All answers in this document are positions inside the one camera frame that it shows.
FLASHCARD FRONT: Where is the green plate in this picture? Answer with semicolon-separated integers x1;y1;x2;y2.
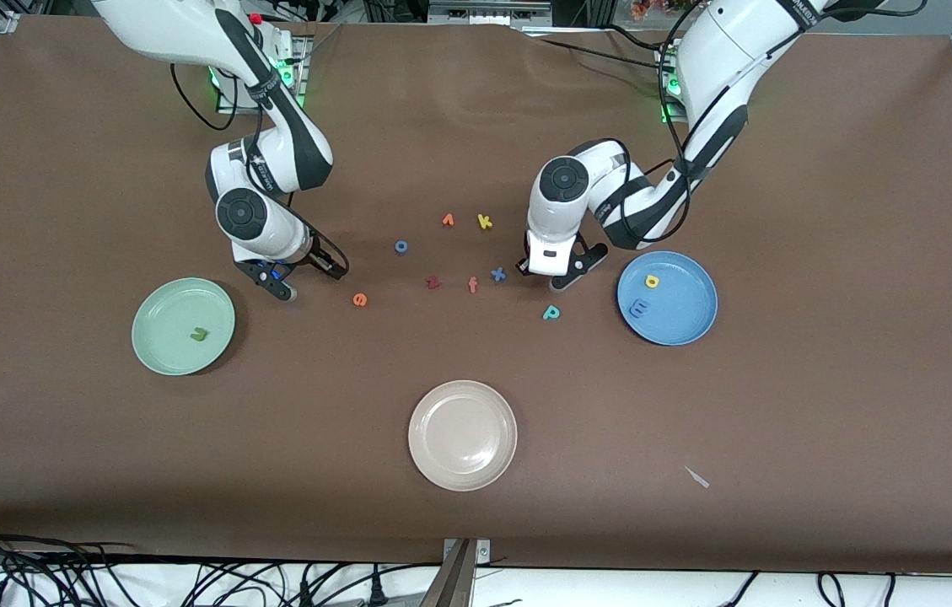
132;278;236;376

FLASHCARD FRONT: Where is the blue plate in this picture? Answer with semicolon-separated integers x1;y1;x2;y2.
617;251;718;346

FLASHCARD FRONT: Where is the beige plate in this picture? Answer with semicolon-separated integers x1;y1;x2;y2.
408;380;519;492

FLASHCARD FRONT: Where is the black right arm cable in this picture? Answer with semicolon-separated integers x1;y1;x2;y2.
169;63;350;279

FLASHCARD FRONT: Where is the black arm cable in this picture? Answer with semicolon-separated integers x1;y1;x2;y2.
169;63;350;279
585;0;928;245

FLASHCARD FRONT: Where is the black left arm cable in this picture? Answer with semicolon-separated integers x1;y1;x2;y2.
585;0;928;245

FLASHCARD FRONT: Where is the black cable on table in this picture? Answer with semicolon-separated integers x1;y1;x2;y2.
518;24;679;73

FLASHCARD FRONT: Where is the metal table edge bracket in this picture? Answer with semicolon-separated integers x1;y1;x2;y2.
421;538;493;607

